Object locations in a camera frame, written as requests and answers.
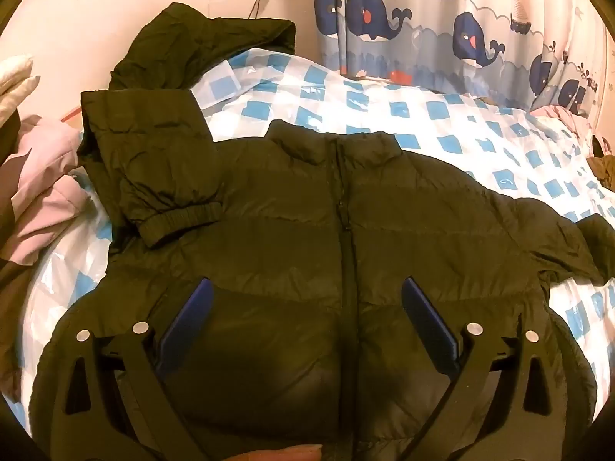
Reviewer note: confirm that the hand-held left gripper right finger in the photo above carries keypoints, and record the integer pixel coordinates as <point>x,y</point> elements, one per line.
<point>427,317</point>

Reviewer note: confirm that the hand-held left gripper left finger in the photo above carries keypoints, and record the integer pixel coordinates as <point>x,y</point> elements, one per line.
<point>192,317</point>

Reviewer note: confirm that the dark green puffer jacket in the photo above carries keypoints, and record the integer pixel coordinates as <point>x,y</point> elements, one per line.
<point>288,201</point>

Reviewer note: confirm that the pink crumpled clothes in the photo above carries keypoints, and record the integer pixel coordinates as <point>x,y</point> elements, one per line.
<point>562,115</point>

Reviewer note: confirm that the person's left hand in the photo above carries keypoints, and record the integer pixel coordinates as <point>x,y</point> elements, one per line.
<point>278,454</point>

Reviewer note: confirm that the blue checkered bed cover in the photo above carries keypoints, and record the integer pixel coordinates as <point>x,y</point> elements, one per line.
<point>432,120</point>

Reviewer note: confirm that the pink and brown jacket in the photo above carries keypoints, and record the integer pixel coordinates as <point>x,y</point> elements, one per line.
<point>43,163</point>

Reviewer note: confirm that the brown soft item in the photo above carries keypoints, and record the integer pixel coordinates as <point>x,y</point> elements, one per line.
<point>603,163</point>

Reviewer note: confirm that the black crumpled garment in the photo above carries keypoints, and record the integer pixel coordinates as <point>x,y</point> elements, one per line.
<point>192,43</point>

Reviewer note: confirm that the whale print curtain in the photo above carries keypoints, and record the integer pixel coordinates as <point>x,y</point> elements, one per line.
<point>432,33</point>

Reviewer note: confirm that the white quilted jacket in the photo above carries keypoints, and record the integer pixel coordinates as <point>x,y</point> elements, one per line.
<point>14,81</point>

